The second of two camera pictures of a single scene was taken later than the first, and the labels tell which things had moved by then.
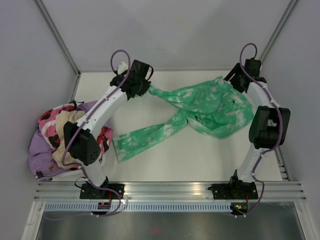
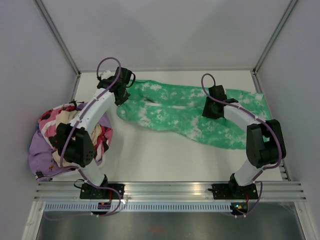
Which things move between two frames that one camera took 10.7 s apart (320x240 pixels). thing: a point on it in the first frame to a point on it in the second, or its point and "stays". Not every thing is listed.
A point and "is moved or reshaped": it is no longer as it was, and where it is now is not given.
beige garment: x=62 y=155 stays
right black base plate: x=239 y=190 stays
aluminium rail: x=268 y=191 stays
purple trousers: x=41 y=153 stays
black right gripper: x=237 y=70 to x=206 y=112
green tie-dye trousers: x=210 y=108 is moved or reshaped
